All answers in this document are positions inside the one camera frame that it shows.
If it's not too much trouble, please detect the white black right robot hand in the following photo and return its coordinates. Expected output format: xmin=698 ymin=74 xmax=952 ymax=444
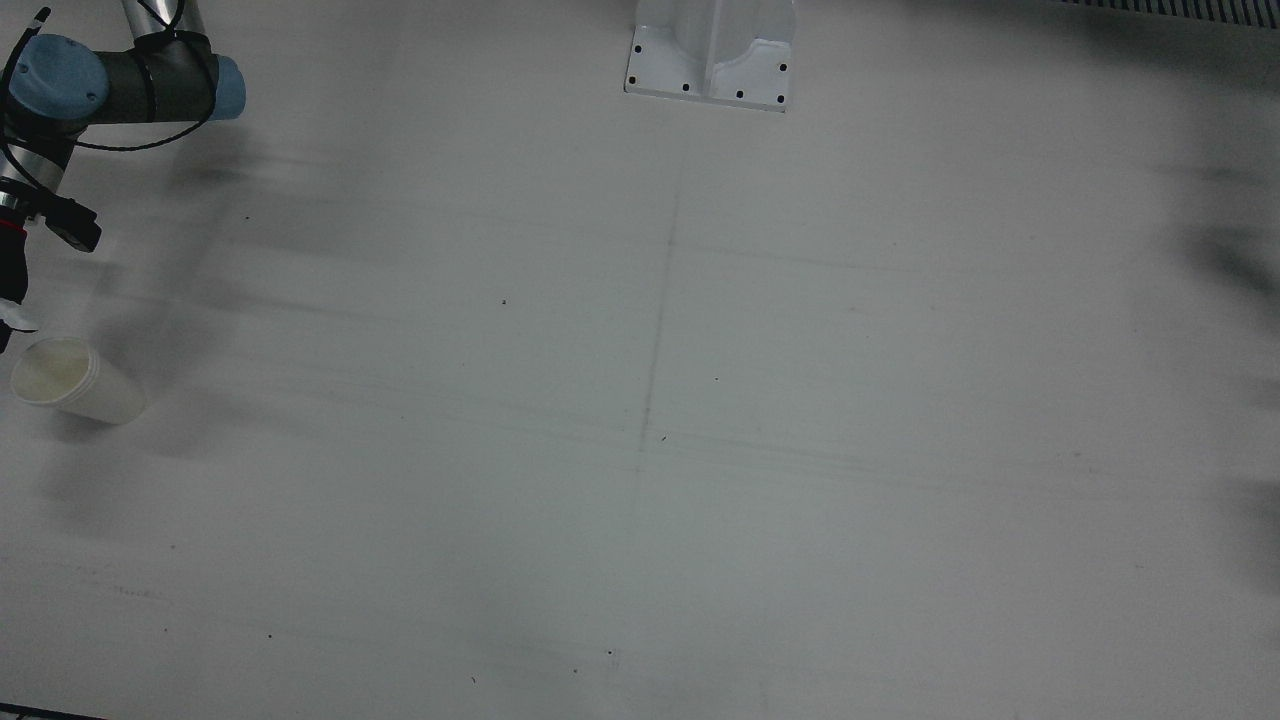
xmin=0 ymin=236 xmax=39 ymax=351

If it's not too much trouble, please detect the white paper cup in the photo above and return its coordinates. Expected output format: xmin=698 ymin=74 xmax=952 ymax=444
xmin=10 ymin=337 xmax=146 ymax=424

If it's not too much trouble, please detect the white table cover sheet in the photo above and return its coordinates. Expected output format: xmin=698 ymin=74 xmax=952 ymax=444
xmin=0 ymin=0 xmax=1280 ymax=720

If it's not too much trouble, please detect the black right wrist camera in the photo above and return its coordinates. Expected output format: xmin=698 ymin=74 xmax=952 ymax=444
xmin=25 ymin=190 xmax=103 ymax=253

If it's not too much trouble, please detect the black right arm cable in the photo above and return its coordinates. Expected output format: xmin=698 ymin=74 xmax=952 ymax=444
xmin=0 ymin=5 xmax=219 ymax=196

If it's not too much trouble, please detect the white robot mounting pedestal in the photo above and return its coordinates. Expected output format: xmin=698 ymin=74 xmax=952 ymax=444
xmin=623 ymin=0 xmax=796 ymax=111

